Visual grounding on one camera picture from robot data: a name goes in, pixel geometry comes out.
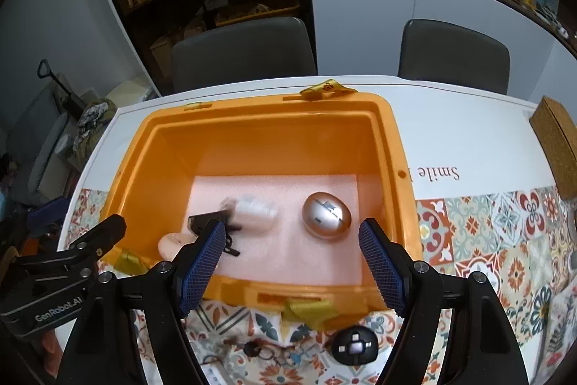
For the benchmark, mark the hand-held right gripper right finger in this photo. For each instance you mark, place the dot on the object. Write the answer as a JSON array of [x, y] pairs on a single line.
[[381, 267]]

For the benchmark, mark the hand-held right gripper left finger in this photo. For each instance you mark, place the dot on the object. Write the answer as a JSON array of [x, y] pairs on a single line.
[[203, 263]]

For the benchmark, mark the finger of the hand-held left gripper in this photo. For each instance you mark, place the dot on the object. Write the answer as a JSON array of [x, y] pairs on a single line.
[[101, 238]]

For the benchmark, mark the pink round device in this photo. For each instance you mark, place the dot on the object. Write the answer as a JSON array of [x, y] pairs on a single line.
[[173, 247]]

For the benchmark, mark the black ornate device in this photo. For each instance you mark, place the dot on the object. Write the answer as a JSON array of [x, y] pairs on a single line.
[[203, 220]]

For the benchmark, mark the white battery charger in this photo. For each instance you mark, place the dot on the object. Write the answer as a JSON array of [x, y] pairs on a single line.
[[254, 213]]

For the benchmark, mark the silver egg-shaped mouse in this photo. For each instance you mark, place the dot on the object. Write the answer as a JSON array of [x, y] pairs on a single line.
[[327, 216]]

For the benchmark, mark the black round device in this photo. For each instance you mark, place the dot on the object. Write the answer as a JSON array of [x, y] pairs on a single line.
[[356, 346]]

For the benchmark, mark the dark key bunch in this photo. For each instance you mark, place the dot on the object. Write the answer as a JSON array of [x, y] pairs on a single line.
[[254, 350]]

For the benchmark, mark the pile of patterned clothes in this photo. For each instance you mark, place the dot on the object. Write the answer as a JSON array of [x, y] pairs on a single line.
[[92, 121]]

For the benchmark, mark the printed white tablecloth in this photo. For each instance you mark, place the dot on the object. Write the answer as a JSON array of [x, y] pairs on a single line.
[[473, 132]]

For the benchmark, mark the grey chair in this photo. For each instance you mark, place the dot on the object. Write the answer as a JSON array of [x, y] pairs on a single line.
[[453, 51], [243, 51]]

